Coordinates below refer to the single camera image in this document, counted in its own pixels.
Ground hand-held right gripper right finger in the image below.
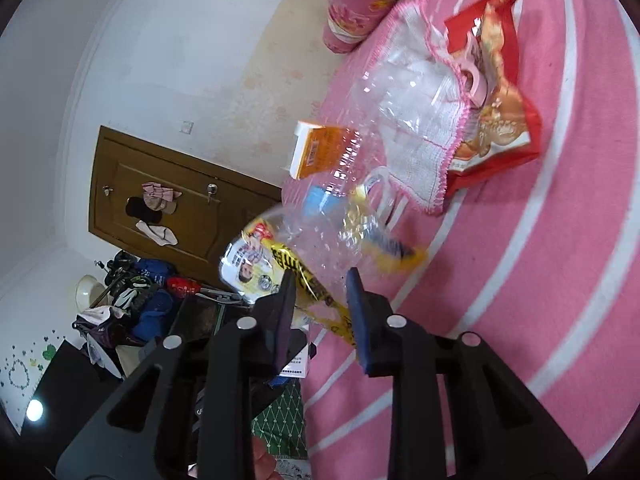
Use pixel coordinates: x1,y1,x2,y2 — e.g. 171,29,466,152
345,267,588,480

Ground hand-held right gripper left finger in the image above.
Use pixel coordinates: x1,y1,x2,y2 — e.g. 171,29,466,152
54,269,307,480

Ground clear plastic jug yellow label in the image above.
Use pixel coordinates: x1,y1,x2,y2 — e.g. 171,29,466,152
220,55,468,348

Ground orange cardboard box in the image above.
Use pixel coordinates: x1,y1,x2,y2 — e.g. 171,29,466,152
290,120,362,181

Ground white small box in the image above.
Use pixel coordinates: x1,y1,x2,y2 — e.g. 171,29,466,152
280,327,315,379

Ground green patterned mat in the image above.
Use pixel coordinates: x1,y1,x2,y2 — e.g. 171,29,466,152
251,387,309,461

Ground red packet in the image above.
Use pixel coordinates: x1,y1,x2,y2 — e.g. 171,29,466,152
166,276,204,297

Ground blue bag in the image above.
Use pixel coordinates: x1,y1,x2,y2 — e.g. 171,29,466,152
131,259,175,342

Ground light pink towel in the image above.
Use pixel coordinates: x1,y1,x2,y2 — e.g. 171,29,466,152
136,220,179,247

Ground pink striped bedsheet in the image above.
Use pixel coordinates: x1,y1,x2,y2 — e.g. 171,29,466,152
300,0,640,476

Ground maroon cloth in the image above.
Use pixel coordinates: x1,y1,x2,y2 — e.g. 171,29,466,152
82,310,147,362

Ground white cloth pink trim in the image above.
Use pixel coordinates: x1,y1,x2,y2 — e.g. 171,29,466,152
370,2,481,216

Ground pink striped cloth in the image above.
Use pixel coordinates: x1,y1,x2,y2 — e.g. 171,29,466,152
141,182,182,214

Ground black cloth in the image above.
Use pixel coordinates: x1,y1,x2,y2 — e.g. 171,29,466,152
125,199,163,225

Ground white bowl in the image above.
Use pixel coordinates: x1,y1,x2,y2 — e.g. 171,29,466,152
75,274,102,309

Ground brown wooden door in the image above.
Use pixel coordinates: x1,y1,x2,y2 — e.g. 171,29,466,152
89,126,283,281

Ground red snack bag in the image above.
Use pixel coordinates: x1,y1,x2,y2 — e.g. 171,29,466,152
442,0,543,196

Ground pink printed bolster pillow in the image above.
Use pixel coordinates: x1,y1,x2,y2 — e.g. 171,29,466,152
322,0,420,54

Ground green wall stickers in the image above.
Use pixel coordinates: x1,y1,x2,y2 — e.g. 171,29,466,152
0,329,57,392

